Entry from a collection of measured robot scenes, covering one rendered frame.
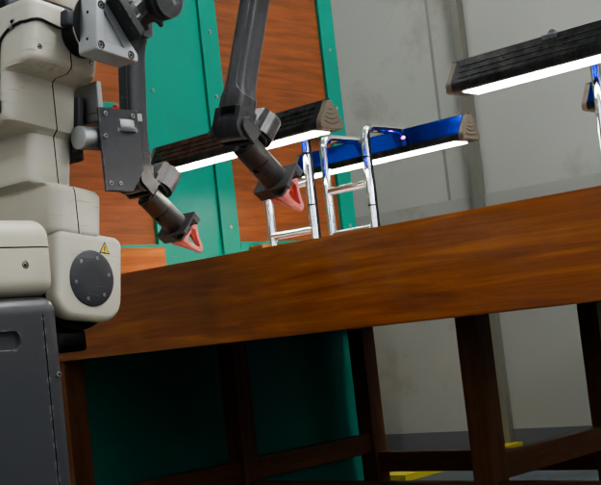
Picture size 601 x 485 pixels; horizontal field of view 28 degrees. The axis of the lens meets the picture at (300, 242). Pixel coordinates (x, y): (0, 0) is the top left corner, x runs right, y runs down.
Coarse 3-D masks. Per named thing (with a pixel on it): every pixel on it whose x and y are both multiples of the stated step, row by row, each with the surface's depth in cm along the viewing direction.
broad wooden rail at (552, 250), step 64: (576, 192) 198; (256, 256) 248; (320, 256) 236; (384, 256) 225; (448, 256) 215; (512, 256) 206; (576, 256) 198; (128, 320) 276; (192, 320) 261; (256, 320) 248; (320, 320) 236; (384, 320) 226
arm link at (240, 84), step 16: (240, 0) 254; (256, 0) 252; (240, 16) 252; (256, 16) 251; (240, 32) 251; (256, 32) 251; (240, 48) 249; (256, 48) 251; (240, 64) 248; (256, 64) 250; (240, 80) 247; (256, 80) 250; (224, 96) 247; (240, 96) 245; (224, 112) 248; (240, 112) 244; (224, 128) 245; (240, 128) 244
